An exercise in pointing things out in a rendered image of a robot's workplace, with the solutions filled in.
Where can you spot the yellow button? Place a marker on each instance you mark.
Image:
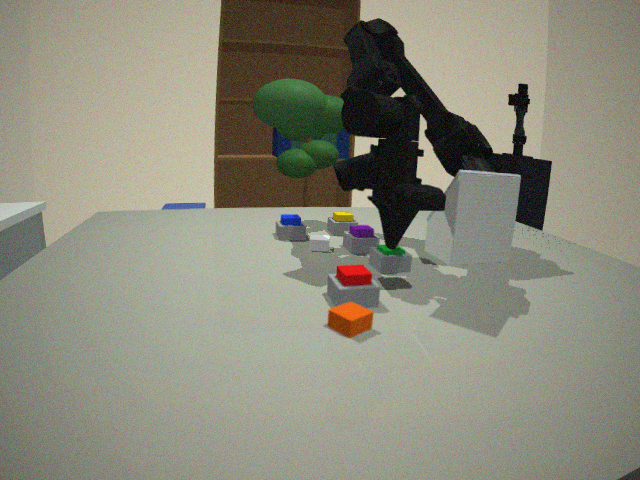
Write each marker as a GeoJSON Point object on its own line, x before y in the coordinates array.
{"type": "Point", "coordinates": [340, 222]}

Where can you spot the green button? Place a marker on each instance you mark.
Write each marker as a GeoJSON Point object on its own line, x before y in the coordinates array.
{"type": "Point", "coordinates": [385, 260]}

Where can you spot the blue button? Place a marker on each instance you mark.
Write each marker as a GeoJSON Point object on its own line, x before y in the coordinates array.
{"type": "Point", "coordinates": [290, 227]}

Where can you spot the orange block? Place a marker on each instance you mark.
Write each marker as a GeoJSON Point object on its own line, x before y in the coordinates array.
{"type": "Point", "coordinates": [350, 319]}

